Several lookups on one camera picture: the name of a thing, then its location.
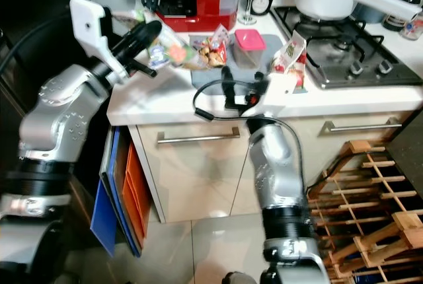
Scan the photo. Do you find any clear colourful snack bag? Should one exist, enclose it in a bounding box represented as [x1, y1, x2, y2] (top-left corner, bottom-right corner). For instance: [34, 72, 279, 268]
[112, 8, 202, 71]

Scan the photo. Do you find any grey mini fridge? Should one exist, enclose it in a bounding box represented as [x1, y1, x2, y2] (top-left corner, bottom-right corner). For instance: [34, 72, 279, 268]
[387, 107, 423, 195]

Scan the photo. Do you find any grey counter mat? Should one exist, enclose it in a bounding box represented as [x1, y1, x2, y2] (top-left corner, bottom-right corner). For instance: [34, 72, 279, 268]
[190, 33, 278, 90]

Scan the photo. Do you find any red snack packet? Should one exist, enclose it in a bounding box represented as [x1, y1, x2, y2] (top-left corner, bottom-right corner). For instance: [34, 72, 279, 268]
[192, 24, 232, 68]

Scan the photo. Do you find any pink lidded clear container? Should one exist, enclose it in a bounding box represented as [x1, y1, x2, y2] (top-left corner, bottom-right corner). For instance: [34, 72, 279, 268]
[233, 28, 267, 68]

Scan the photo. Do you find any red white green-capped carton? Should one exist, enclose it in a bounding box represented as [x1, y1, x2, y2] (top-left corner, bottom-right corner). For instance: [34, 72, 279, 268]
[270, 30, 308, 90]

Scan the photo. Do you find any beige kitchen base cabinet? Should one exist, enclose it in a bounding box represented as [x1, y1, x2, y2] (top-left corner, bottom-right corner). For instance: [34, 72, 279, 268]
[106, 86, 423, 224]

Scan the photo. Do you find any orange flat tray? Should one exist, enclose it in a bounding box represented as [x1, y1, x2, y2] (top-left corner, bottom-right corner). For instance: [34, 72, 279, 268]
[120, 140, 151, 245]

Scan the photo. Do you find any small glass jar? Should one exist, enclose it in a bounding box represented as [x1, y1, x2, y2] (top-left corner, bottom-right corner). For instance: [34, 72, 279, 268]
[400, 17, 423, 40]

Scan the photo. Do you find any blue flat board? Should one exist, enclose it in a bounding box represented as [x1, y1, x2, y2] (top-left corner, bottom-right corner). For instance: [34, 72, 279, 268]
[91, 129, 143, 257]

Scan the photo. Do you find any grey robot foot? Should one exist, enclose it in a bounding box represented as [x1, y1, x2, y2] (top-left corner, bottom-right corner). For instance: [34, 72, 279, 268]
[221, 271, 258, 284]

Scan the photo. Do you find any wooden slatted rack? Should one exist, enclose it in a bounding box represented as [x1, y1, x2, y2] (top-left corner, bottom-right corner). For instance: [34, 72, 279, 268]
[307, 140, 423, 284]

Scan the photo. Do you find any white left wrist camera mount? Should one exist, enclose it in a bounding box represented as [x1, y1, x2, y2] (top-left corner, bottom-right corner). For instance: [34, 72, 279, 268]
[69, 0, 130, 83]

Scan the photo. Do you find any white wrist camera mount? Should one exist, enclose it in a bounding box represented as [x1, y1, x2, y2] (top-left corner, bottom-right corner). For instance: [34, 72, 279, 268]
[261, 73, 301, 118]
[69, 0, 130, 83]

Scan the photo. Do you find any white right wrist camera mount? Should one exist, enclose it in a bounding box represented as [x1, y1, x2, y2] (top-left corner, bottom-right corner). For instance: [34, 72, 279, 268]
[261, 73, 301, 118]

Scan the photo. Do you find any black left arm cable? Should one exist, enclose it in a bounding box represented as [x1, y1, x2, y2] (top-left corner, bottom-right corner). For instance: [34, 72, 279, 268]
[0, 13, 73, 77]

